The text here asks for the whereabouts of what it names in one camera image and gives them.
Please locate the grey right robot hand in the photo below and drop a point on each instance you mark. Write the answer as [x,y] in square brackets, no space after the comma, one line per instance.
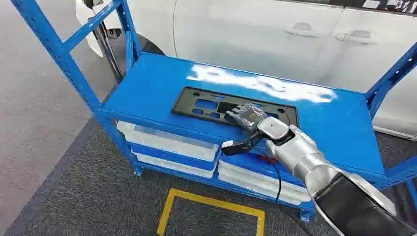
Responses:
[248,116]

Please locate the black license plate frame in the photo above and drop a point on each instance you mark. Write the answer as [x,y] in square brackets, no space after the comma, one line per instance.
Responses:
[208,105]

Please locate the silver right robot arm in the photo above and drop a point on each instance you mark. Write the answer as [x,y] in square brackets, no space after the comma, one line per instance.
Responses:
[312,163]

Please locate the white foam tray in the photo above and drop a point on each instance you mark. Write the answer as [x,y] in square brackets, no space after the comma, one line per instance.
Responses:
[169,143]
[176,165]
[260,182]

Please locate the white car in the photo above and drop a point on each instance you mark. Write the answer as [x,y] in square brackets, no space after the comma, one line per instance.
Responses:
[247,35]

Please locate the yellow floor tape square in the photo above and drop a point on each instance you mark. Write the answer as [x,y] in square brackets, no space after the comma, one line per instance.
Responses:
[208,203]

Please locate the blue metal shelf rack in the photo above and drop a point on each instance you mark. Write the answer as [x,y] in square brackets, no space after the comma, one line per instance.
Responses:
[156,88]

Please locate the black car tire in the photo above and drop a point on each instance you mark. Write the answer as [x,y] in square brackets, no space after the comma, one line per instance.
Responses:
[146,42]

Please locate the grey metal pole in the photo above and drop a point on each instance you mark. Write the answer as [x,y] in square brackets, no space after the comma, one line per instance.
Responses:
[109,52]

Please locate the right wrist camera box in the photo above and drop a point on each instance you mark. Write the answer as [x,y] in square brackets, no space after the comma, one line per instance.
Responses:
[235,147]

